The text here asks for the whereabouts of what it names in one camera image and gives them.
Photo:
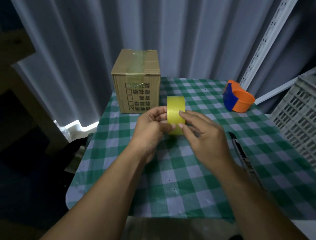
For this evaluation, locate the person's left forearm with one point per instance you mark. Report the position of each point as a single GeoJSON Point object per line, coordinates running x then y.
{"type": "Point", "coordinates": [106, 197]}

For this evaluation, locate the person's right hand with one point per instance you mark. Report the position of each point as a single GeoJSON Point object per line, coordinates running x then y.
{"type": "Point", "coordinates": [209, 145]}

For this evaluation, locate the person's right thumb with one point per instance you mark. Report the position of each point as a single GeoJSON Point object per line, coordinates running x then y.
{"type": "Point", "coordinates": [186, 131]}

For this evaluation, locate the grey curtain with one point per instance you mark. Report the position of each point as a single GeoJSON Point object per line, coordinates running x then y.
{"type": "Point", "coordinates": [98, 49]}

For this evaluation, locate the brown cardboard box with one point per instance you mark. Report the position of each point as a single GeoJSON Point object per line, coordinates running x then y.
{"type": "Point", "coordinates": [138, 84]}

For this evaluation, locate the yellow tape roll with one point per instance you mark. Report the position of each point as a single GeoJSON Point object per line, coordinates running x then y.
{"type": "Point", "coordinates": [175, 106]}

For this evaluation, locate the green checked tablecloth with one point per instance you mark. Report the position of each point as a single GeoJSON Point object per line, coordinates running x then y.
{"type": "Point", "coordinates": [246, 153]}

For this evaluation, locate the white slotted shelf upright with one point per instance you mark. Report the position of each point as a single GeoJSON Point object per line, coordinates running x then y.
{"type": "Point", "coordinates": [266, 42]}

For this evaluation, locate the person's right forearm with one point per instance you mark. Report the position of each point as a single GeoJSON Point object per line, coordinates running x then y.
{"type": "Point", "coordinates": [251, 205]}

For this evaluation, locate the white shelf beam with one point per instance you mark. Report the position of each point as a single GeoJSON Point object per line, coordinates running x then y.
{"type": "Point", "coordinates": [284, 86]}

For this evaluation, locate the wooden furniture frame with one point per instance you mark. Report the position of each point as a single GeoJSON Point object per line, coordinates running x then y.
{"type": "Point", "coordinates": [27, 99]}

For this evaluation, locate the grey plastic crate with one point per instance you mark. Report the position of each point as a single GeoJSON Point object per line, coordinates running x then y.
{"type": "Point", "coordinates": [296, 116]}

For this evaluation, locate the person's left thumb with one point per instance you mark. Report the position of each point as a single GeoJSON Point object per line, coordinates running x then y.
{"type": "Point", "coordinates": [167, 126]}

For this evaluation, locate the black utility knife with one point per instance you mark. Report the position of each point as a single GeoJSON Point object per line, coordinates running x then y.
{"type": "Point", "coordinates": [240, 150]}

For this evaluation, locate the person's left hand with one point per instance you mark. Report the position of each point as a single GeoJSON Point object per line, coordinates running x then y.
{"type": "Point", "coordinates": [145, 133]}

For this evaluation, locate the orange and blue tape dispenser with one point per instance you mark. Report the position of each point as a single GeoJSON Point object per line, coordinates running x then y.
{"type": "Point", "coordinates": [240, 100]}

